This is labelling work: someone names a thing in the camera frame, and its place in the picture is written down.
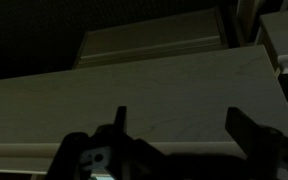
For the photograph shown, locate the low wooden drawer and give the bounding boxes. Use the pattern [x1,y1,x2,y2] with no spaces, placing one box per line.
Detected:
[72,7,230,70]

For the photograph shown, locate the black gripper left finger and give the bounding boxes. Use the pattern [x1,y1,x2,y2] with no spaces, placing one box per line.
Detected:
[96,105,133,148]

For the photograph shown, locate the wooden drawer with blue garment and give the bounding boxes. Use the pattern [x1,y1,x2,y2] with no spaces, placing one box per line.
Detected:
[0,44,288,176]

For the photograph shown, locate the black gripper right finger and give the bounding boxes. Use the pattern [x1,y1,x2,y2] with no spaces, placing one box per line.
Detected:
[225,106,285,180]

